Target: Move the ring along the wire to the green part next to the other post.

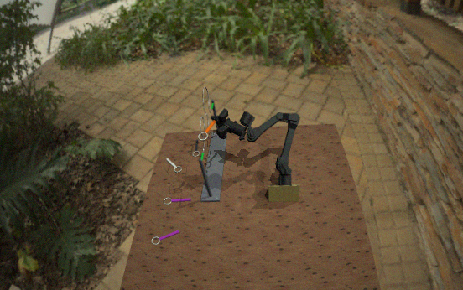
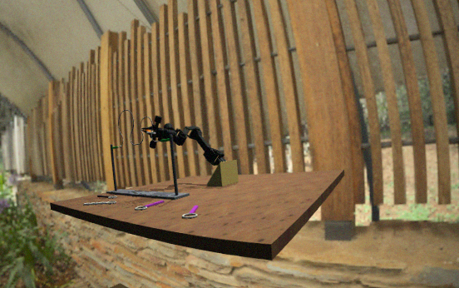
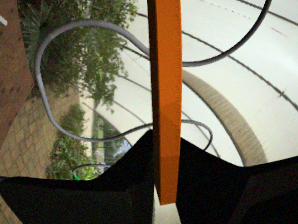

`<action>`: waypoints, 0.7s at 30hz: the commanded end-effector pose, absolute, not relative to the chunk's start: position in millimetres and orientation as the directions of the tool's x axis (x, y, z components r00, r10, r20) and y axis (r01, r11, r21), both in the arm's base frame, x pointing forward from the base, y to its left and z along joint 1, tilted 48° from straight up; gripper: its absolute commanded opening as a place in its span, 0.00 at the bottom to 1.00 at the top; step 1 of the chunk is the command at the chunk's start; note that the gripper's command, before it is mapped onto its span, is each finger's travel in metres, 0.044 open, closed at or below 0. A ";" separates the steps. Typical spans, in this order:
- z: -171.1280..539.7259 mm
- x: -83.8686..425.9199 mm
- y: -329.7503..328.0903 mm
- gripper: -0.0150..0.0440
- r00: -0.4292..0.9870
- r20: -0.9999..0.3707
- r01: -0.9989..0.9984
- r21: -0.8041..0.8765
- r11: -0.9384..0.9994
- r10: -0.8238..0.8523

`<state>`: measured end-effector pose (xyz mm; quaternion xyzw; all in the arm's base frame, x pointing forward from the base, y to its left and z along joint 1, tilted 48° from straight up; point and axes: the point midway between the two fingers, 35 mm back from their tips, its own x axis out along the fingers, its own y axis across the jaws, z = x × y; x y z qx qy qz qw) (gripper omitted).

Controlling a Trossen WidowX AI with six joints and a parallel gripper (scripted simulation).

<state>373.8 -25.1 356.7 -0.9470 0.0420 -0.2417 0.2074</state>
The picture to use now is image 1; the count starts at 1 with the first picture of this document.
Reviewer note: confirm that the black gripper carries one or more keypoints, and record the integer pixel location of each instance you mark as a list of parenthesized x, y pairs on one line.
[(222, 118)]

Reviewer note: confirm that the orange handle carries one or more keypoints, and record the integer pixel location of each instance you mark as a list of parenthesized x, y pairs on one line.
[(207, 130)]

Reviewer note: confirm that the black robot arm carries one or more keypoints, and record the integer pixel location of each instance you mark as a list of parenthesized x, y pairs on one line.
[(253, 134)]

